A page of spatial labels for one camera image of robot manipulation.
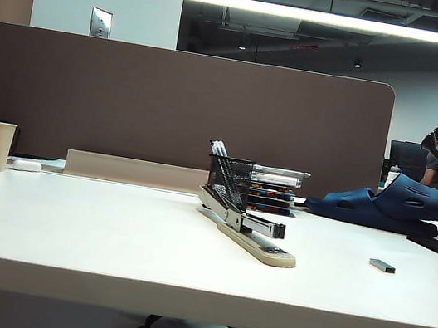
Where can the blue rubber slipper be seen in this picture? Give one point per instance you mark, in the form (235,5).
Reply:
(407,195)
(346,208)

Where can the white earbuds case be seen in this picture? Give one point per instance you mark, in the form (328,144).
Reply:
(27,165)

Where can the brown desk divider panel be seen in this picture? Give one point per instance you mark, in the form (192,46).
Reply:
(149,102)

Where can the black mesh pen holder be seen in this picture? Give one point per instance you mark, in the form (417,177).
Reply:
(238,175)

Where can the clear plastic case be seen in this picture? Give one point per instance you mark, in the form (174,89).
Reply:
(280,176)

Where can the white ceiling light strip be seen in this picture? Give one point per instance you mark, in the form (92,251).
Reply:
(331,18)

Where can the metal wall plate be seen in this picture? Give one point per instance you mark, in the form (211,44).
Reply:
(101,22)

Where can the white bottle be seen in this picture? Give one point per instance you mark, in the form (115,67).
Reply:
(393,175)

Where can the red ceiling sign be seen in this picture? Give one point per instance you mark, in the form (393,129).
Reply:
(304,46)

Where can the black computer monitor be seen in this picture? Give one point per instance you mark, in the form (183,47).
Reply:
(406,159)

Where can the colourful disc case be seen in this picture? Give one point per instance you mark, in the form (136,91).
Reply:
(268,209)
(271,188)
(269,201)

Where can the white pen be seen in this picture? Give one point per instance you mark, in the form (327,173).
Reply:
(222,148)

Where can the beige long-reach stapler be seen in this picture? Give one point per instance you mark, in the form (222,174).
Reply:
(235,217)

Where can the silver staple strip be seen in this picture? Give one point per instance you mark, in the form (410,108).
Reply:
(382,265)

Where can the black-capped pen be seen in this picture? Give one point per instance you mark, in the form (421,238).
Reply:
(213,145)

